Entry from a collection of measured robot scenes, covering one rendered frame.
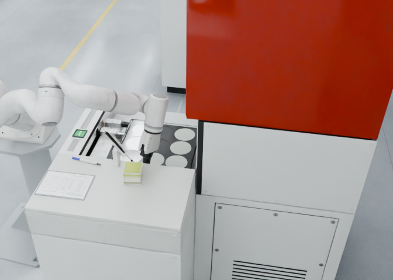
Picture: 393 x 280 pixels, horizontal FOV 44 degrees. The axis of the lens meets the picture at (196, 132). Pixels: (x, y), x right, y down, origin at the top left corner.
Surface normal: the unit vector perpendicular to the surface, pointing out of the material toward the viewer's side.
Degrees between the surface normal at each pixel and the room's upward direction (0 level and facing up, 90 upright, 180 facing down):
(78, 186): 0
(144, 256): 90
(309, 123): 90
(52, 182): 0
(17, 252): 0
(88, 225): 90
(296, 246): 90
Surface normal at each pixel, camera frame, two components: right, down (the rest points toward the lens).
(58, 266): -0.16, 0.59
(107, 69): 0.02, -0.80
